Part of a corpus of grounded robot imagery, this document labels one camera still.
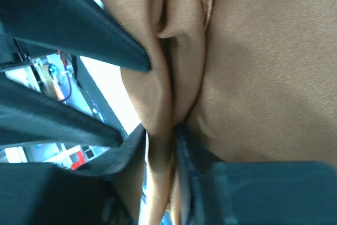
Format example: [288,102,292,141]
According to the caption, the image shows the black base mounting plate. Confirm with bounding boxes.
[71,55,128,138]

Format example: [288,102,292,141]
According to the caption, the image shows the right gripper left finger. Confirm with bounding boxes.
[1,125,146,224]

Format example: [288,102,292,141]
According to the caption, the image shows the brown cloth napkin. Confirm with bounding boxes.
[102,0,336,224]

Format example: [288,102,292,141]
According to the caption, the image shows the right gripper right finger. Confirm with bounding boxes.
[175,126,336,224]

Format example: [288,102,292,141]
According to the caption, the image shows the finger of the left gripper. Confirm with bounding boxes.
[1,73,122,148]
[1,0,151,72]

